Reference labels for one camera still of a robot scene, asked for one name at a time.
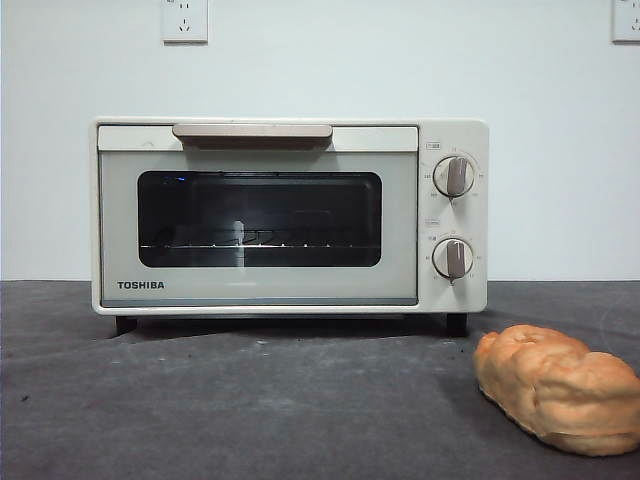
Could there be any oven door with beige handle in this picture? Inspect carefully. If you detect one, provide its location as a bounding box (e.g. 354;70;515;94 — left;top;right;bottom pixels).
97;122;420;308

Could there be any golden bread loaf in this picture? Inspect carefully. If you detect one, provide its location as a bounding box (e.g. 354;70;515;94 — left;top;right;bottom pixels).
473;323;640;457

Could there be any beige oven knob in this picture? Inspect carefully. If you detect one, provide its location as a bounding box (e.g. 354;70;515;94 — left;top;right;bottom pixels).
432;155;477;197
431;237;475;286

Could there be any white Toshiba toaster oven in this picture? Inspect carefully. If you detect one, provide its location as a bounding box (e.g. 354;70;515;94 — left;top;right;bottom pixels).
89;116;490;337

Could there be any metal wire oven rack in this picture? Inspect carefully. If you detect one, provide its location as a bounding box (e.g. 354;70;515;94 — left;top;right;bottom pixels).
140;241;374;251

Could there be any white wall socket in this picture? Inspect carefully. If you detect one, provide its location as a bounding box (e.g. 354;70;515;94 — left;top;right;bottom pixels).
610;0;640;44
160;0;209;44

